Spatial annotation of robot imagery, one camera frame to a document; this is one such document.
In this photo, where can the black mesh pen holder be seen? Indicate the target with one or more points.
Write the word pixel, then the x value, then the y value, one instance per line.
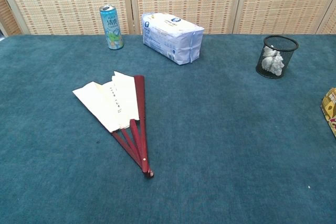
pixel 288 61

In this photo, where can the white blue tissue pack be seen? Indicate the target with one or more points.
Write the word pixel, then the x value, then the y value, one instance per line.
pixel 170 37

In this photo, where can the red ribbed paper folding fan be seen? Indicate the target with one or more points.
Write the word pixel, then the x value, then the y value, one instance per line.
pixel 118 103

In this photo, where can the crumpled white paper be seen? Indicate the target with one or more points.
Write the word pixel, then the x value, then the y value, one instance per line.
pixel 273 61

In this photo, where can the blue green drink can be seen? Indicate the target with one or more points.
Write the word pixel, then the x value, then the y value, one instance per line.
pixel 113 28

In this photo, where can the yellow snack package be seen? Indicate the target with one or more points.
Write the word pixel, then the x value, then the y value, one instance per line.
pixel 330 108

